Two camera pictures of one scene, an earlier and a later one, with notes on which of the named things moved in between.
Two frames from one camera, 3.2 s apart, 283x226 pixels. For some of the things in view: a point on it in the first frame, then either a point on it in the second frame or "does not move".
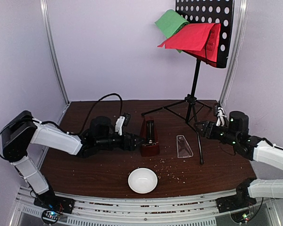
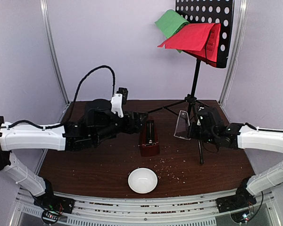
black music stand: (218, 12) does not move
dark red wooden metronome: (149, 144) does not move
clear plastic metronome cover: (183, 149) → (182, 129)
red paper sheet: (201, 40) does not move
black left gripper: (131, 146) → (137, 126)
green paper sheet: (170, 23) does not move
